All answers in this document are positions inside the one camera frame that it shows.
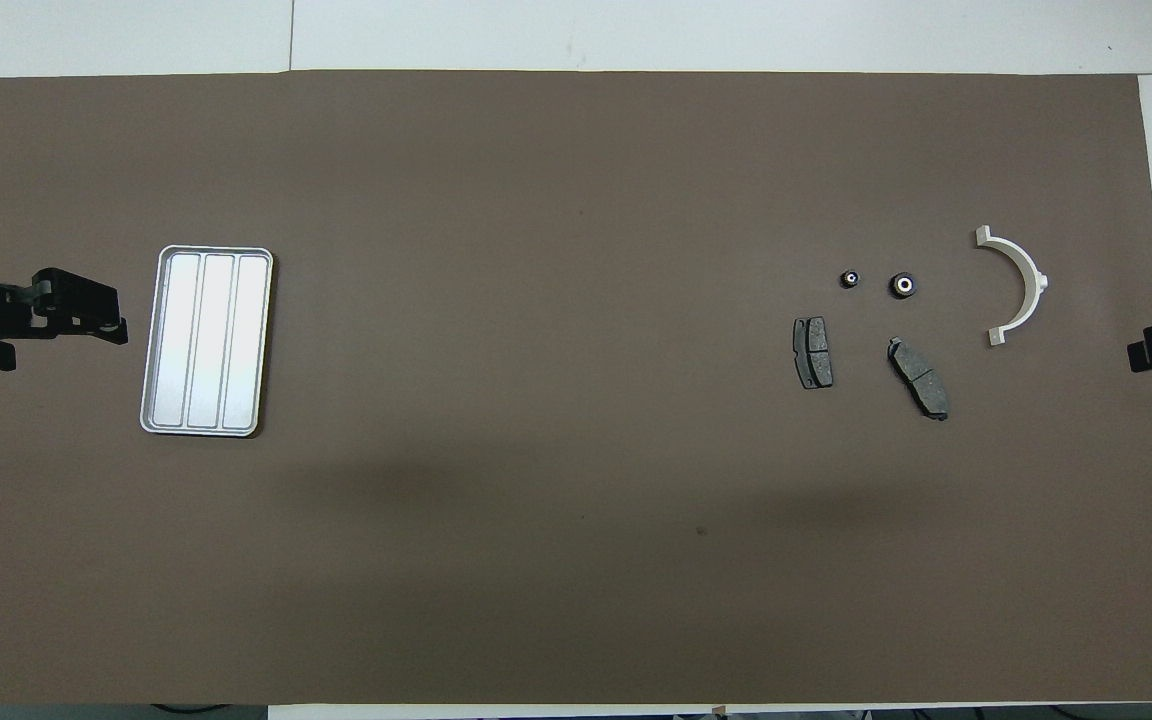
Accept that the brown table mat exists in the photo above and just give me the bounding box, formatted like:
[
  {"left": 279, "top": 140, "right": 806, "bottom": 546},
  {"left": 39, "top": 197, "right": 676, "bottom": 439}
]
[{"left": 0, "top": 70, "right": 1152, "bottom": 706}]

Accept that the short dark brake pad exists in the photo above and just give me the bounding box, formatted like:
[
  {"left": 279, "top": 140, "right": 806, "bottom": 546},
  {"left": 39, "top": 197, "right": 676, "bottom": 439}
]
[{"left": 792, "top": 316, "right": 835, "bottom": 391}]

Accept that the white semicircular bracket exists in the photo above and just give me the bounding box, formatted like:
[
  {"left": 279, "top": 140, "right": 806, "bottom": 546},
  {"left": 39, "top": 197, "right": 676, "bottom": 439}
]
[{"left": 974, "top": 225, "right": 1050, "bottom": 348}]

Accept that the long dark brake pad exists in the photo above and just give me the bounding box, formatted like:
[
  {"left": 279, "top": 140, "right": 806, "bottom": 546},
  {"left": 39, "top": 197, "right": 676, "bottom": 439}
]
[{"left": 886, "top": 337, "right": 951, "bottom": 422}]

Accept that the silver metal tray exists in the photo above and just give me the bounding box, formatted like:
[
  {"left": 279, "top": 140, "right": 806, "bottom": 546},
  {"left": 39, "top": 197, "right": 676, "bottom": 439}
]
[{"left": 139, "top": 245, "right": 275, "bottom": 438}]

